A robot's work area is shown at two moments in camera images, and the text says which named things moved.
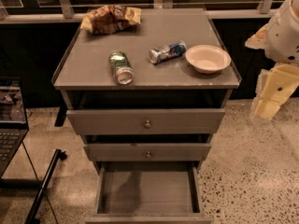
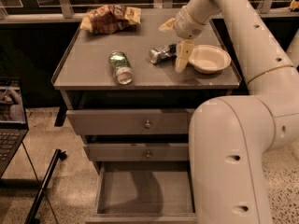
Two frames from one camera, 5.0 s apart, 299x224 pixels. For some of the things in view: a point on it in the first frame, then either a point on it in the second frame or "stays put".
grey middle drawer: (147, 152) stays put
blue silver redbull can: (165, 52) stays put
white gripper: (282, 36) to (188, 29)
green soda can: (121, 67) stays put
